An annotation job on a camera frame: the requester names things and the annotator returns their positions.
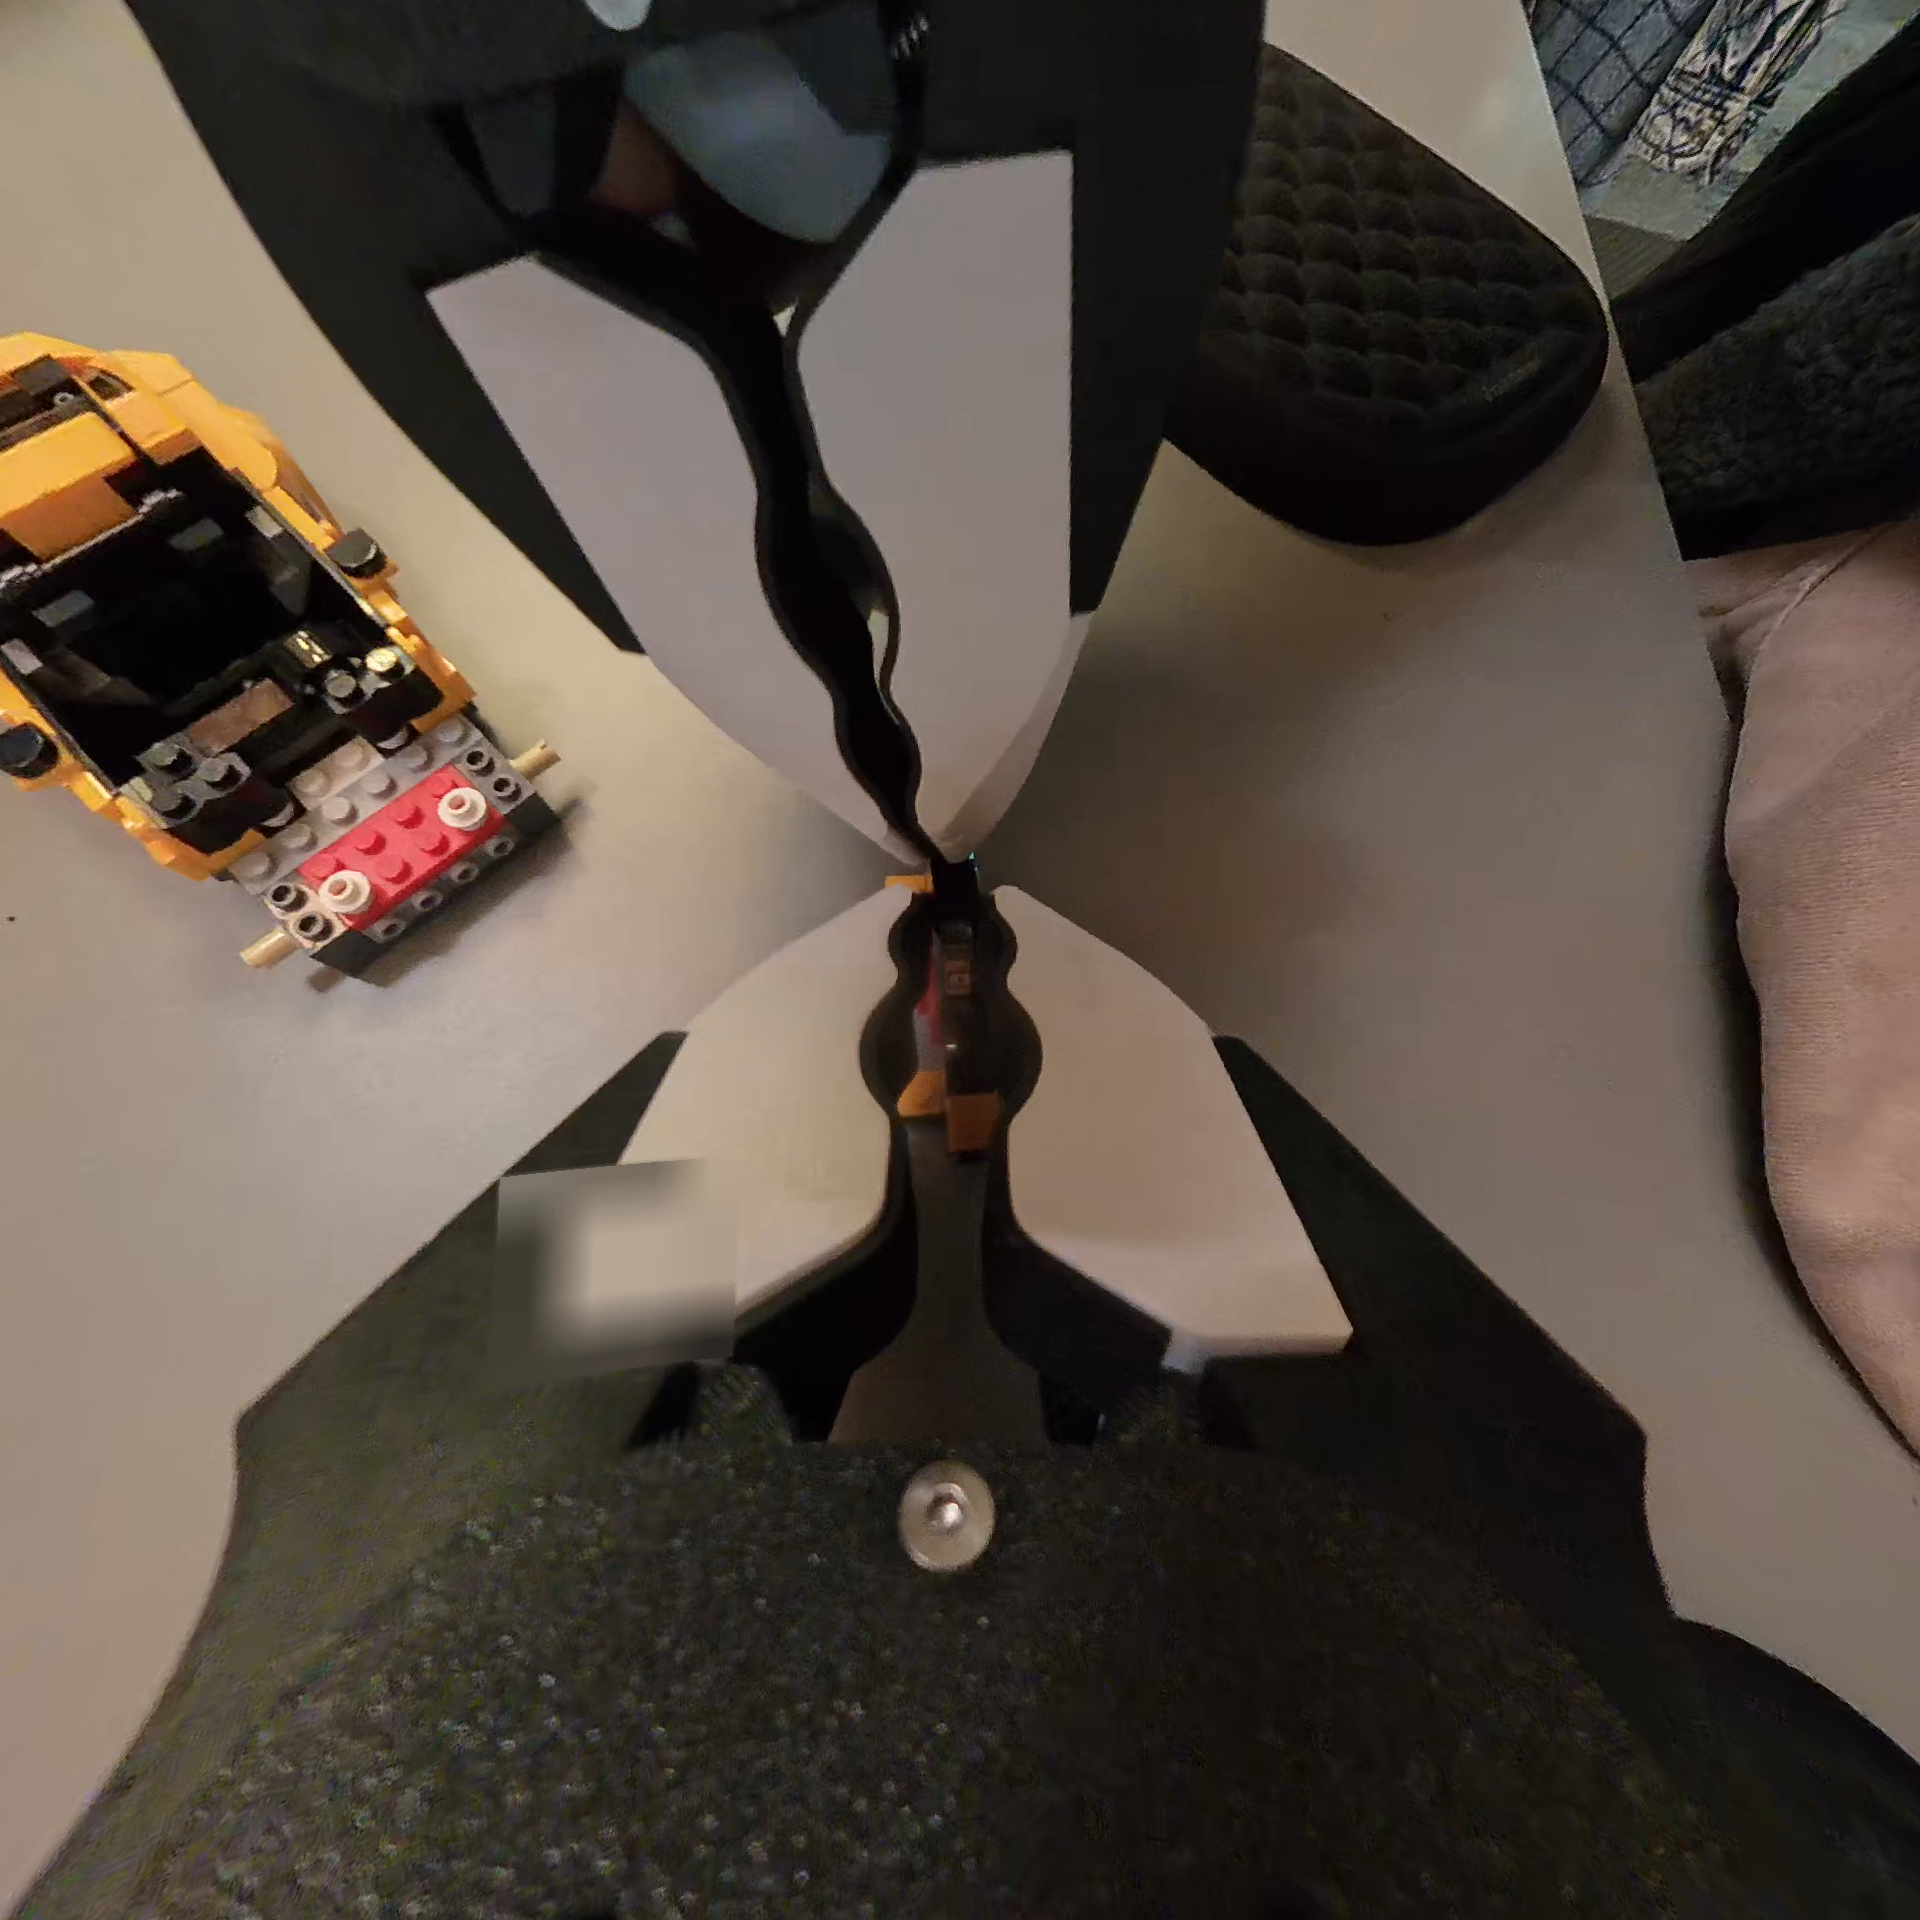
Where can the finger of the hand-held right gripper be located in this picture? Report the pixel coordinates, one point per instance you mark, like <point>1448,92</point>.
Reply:
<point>974,421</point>
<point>630,450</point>

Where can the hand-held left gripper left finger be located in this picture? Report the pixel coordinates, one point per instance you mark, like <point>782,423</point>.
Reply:
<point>781,1081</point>

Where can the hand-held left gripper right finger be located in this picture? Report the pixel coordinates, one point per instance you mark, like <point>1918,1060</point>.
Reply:
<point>1171,1184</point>

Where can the red white orange lego strip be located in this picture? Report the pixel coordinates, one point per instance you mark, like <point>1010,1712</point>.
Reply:
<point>957,974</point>

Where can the orange lego car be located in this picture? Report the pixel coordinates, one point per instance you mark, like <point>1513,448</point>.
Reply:
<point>150,601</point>

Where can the person's black fleece jacket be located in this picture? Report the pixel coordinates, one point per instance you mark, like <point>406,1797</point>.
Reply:
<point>1785,374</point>

